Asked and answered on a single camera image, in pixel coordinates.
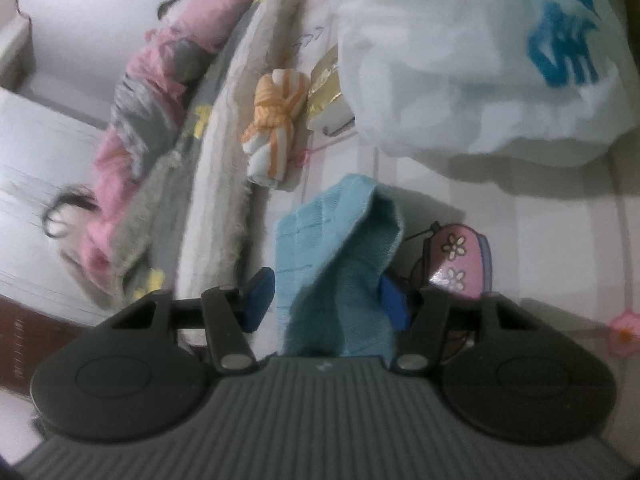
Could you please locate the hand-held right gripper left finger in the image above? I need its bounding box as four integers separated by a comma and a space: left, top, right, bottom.
112, 267, 277, 377

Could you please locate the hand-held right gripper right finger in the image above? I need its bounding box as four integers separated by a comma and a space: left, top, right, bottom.
380, 276, 541, 377

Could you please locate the light blue towel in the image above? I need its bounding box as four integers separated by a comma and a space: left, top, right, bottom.
274, 174, 406, 359

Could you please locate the orange striped knotted towel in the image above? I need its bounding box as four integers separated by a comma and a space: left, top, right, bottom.
241, 67, 311, 189

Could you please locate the gold brown packet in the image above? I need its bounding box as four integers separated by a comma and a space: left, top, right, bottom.
306, 45, 359, 137

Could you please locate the grey quilt with yellow ducks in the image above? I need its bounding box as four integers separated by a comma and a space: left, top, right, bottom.
110, 0, 281, 312

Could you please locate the brown wooden furniture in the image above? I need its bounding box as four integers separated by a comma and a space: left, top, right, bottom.
0, 294, 87, 399

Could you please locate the white plastic bag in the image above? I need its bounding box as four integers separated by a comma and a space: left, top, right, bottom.
335, 0, 640, 169

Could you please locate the black hair tie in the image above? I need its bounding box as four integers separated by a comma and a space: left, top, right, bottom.
42, 183, 99, 241

